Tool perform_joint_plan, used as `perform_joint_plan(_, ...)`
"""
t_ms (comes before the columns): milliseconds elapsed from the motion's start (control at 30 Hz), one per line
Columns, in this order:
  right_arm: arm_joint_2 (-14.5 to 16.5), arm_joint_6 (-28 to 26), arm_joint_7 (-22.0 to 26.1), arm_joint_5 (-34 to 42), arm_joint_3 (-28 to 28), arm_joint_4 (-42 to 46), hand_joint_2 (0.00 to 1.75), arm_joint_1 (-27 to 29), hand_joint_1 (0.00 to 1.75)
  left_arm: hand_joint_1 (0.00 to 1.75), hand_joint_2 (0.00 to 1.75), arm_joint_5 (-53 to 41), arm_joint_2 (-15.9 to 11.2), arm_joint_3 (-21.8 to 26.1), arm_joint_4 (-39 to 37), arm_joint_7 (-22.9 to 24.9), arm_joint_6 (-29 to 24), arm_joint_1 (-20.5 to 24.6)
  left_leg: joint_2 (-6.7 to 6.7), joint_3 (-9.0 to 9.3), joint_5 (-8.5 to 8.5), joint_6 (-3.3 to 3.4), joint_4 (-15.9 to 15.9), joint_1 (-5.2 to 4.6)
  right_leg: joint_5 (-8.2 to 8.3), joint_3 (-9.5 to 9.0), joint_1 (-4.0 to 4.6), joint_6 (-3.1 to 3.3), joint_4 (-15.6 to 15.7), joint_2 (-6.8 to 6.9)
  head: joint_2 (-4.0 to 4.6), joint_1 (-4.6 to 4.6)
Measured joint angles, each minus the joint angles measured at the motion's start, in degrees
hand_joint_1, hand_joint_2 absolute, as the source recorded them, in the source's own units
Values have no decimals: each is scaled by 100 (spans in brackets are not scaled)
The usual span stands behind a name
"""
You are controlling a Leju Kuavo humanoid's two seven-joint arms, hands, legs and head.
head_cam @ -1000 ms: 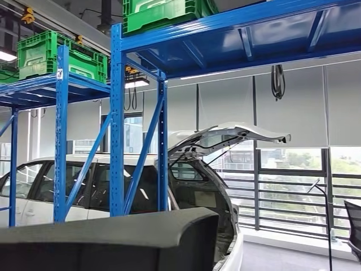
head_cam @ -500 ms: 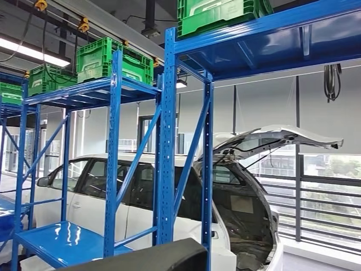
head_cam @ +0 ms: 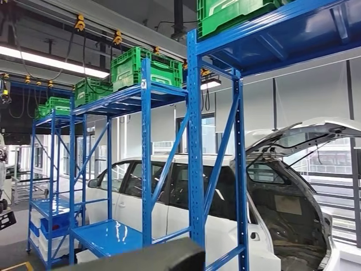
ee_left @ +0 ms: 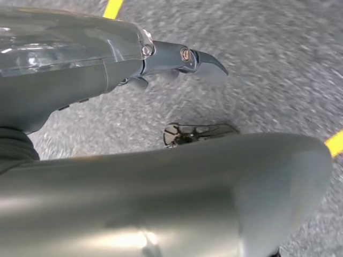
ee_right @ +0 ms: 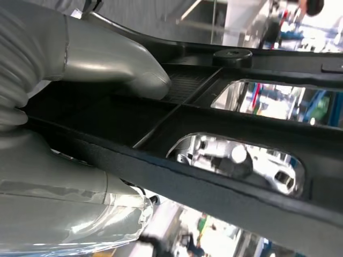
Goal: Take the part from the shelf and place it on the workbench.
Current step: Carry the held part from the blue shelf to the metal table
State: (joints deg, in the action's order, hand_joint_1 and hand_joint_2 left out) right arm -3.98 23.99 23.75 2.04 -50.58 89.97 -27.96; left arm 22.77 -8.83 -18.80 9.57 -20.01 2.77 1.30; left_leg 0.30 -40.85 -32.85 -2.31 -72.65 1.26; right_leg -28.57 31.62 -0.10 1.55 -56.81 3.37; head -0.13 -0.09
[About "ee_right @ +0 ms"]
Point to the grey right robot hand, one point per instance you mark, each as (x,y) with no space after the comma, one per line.
(107,53)

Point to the person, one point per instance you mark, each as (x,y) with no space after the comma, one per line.
(314,6)

